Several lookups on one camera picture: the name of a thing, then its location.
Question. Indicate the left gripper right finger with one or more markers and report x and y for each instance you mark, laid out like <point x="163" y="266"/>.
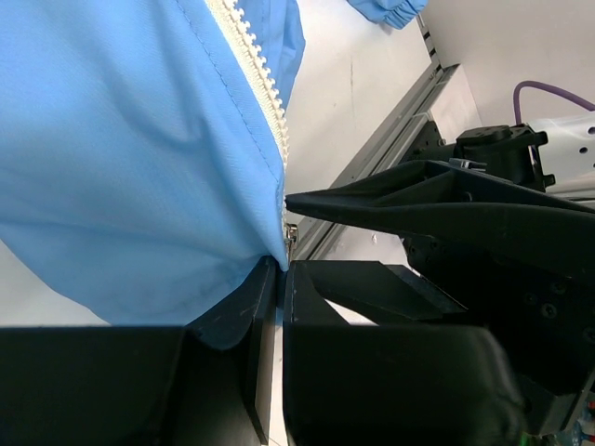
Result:
<point x="369" y="361"/>

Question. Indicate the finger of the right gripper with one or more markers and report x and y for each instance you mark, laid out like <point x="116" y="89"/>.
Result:
<point x="530" y="279"/>
<point x="456" y="204"/>

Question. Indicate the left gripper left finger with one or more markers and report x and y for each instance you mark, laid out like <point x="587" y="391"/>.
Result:
<point x="205" y="383"/>

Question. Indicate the light blue zip jacket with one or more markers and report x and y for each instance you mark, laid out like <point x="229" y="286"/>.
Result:
<point x="147" y="146"/>

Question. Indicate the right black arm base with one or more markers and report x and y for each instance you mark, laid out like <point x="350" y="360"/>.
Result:
<point x="427" y="144"/>

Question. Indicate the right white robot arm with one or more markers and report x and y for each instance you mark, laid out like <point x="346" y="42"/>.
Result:
<point x="512" y="153"/>

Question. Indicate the aluminium front rail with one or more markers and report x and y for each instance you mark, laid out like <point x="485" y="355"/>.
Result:
<point x="388" y="146"/>

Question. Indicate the aluminium side rail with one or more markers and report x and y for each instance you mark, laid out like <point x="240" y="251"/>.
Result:
<point x="427" y="38"/>

